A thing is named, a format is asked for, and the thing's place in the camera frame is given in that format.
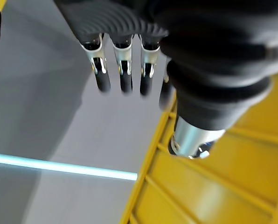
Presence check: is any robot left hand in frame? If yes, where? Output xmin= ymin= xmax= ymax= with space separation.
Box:
xmin=54 ymin=0 xmax=278 ymax=161

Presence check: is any yellow shelf board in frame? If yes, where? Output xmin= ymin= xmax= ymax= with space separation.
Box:
xmin=119 ymin=72 xmax=278 ymax=224

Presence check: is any ceiling light strip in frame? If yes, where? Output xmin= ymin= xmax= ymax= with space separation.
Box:
xmin=0 ymin=151 xmax=139 ymax=182

